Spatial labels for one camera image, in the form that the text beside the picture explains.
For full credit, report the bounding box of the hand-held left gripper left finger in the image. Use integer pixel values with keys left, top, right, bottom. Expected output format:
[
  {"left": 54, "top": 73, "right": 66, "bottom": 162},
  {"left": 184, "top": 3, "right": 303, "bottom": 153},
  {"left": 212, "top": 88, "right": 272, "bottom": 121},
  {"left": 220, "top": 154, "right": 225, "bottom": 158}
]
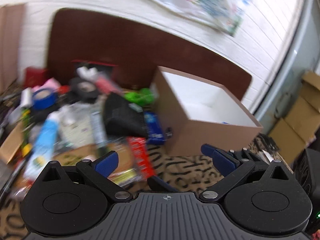
[{"left": 35, "top": 151, "right": 133, "bottom": 202}]

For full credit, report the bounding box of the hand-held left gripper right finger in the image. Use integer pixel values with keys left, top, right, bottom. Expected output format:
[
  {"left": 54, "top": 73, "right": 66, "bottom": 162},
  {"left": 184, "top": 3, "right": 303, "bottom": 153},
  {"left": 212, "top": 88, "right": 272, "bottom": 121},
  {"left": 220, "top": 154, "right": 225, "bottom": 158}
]
[{"left": 199, "top": 149, "right": 297, "bottom": 203}]

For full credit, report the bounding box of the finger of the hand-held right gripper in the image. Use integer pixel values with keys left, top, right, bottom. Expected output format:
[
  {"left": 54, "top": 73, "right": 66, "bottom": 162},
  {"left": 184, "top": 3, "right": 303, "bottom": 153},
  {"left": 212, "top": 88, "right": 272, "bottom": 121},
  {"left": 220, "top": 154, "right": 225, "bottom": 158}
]
[
  {"left": 147, "top": 176, "right": 178, "bottom": 193},
  {"left": 201, "top": 144, "right": 251, "bottom": 160}
]

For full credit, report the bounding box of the brown cardboard box white inside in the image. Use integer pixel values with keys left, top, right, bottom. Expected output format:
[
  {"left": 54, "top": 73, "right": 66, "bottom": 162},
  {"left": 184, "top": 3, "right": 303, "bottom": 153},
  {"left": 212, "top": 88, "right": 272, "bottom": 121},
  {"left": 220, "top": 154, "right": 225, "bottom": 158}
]
[{"left": 149, "top": 66, "right": 265, "bottom": 157}]

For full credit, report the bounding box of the black marker pen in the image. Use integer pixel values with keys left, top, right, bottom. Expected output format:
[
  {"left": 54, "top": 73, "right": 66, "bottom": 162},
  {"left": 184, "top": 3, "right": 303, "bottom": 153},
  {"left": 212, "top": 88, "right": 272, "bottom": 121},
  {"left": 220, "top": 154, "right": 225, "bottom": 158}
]
[{"left": 89, "top": 111, "right": 107, "bottom": 148}]

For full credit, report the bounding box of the light blue white tube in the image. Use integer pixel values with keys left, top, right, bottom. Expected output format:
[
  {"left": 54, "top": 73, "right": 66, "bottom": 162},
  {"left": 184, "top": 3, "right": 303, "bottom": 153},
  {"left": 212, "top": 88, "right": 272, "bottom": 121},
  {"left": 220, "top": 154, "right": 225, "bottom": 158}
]
[{"left": 23, "top": 112, "right": 60, "bottom": 181}]

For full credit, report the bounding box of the white tube green yellow label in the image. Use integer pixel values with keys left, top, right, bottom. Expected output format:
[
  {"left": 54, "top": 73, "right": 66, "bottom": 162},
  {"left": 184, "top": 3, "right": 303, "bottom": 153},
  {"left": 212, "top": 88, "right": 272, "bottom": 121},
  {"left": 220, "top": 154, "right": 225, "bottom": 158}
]
[{"left": 19, "top": 87, "right": 33, "bottom": 130}]

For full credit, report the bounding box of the red strip packet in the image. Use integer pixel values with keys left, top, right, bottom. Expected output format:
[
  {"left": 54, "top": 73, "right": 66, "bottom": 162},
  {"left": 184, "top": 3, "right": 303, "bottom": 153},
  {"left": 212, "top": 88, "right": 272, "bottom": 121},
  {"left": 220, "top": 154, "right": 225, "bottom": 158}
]
[{"left": 127, "top": 137, "right": 156, "bottom": 178}]

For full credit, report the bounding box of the black box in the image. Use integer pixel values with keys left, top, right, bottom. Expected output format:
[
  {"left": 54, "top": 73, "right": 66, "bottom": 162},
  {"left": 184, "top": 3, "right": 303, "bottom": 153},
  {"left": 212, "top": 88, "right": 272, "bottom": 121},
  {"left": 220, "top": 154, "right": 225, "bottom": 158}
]
[{"left": 103, "top": 92, "right": 148, "bottom": 138}]

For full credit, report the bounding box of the white patterned plastic bag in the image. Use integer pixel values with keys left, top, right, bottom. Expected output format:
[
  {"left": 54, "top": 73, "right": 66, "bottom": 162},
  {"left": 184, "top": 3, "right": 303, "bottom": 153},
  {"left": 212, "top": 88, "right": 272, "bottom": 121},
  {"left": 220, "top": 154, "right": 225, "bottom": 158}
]
[{"left": 57, "top": 104, "right": 96, "bottom": 146}]

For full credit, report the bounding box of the blue card box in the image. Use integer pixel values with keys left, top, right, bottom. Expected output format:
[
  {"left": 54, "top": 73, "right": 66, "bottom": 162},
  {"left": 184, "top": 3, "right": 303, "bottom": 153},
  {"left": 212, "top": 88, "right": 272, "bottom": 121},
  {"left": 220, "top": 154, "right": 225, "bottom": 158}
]
[{"left": 143, "top": 111, "right": 166, "bottom": 145}]

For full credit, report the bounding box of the green plastic toy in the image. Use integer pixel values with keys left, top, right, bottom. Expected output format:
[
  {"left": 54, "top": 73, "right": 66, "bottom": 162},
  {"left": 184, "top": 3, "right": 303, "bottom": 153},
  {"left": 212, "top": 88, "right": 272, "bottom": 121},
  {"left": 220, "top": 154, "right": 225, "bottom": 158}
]
[{"left": 123, "top": 87, "right": 155, "bottom": 106}]

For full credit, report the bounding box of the red plastic packet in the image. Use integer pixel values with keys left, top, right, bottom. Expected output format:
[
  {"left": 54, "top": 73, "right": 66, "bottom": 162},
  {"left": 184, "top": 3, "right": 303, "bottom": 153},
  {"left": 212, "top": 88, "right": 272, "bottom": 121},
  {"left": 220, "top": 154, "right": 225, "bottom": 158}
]
[{"left": 96, "top": 77, "right": 121, "bottom": 96}]

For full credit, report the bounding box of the black tape roll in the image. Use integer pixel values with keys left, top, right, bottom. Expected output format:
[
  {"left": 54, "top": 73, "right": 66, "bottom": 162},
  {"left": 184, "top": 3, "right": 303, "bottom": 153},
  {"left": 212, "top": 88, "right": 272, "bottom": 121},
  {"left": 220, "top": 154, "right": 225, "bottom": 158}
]
[{"left": 68, "top": 77, "right": 101, "bottom": 103}]

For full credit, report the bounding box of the blue tape roll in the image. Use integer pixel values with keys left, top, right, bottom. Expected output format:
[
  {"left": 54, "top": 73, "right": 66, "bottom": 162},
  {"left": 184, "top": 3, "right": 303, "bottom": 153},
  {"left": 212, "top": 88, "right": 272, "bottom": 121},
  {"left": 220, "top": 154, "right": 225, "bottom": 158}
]
[{"left": 32, "top": 88, "right": 57, "bottom": 111}]

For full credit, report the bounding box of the small golden cardboard box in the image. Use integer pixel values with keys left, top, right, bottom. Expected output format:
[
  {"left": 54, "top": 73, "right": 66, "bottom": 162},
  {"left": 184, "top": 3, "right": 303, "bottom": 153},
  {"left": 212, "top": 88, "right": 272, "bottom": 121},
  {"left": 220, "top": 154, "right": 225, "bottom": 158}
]
[{"left": 0, "top": 124, "right": 26, "bottom": 165}]

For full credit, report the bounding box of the pink foam item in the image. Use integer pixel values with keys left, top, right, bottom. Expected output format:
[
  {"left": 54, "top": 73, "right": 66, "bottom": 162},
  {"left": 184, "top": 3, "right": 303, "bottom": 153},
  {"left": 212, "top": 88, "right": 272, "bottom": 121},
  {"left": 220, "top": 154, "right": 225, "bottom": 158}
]
[{"left": 37, "top": 78, "right": 62, "bottom": 91}]

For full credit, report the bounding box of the red framed open box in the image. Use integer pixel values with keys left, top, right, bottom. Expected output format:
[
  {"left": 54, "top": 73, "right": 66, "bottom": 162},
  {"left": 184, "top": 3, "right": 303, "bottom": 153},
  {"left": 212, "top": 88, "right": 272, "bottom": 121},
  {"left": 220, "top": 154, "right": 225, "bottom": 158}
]
[{"left": 71, "top": 59, "right": 118, "bottom": 81}]

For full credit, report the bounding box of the small red box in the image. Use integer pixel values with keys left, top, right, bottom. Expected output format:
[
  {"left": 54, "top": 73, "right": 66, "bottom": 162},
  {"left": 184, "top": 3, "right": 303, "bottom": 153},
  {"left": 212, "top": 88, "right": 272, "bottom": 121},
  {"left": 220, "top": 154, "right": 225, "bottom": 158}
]
[{"left": 24, "top": 67, "right": 48, "bottom": 87}]

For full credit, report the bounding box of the dark brown wooden board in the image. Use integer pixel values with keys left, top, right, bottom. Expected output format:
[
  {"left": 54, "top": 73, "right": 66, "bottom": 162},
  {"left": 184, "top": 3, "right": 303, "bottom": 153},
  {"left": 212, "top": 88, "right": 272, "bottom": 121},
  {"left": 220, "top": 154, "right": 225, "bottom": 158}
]
[{"left": 46, "top": 8, "right": 252, "bottom": 101}]

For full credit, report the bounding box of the pink cardboard panel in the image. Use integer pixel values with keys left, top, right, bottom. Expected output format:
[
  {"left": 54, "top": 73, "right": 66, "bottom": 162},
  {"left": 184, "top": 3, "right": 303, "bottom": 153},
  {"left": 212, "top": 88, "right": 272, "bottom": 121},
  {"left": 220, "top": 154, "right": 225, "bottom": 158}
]
[{"left": 0, "top": 3, "right": 26, "bottom": 93}]

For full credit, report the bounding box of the black cable bundle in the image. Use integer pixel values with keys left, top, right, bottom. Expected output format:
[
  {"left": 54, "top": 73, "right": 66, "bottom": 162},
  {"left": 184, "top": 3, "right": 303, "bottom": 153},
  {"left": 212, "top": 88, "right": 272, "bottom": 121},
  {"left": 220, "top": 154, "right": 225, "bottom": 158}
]
[{"left": 252, "top": 133, "right": 278, "bottom": 153}]

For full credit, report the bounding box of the colourful wall poster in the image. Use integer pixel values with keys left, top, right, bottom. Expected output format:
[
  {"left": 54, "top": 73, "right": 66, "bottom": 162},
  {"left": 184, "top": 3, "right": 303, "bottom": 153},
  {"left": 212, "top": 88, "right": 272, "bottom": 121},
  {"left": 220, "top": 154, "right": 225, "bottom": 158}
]
[{"left": 117, "top": 0, "right": 245, "bottom": 37}]

